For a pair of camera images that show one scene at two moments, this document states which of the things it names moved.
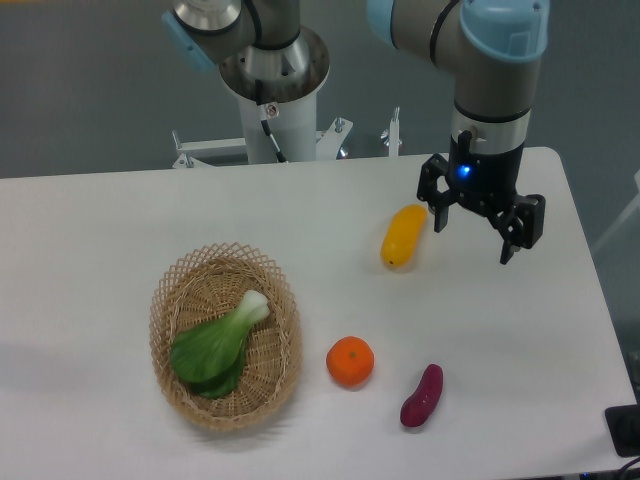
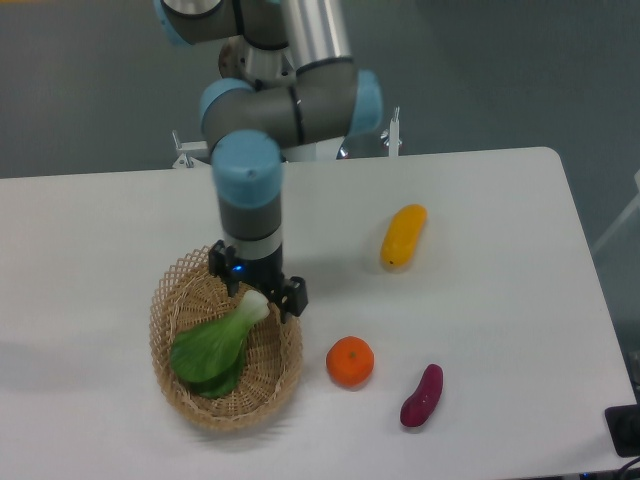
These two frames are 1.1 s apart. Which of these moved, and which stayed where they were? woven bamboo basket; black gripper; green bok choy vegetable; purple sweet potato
Moved: black gripper
Stayed: green bok choy vegetable; woven bamboo basket; purple sweet potato
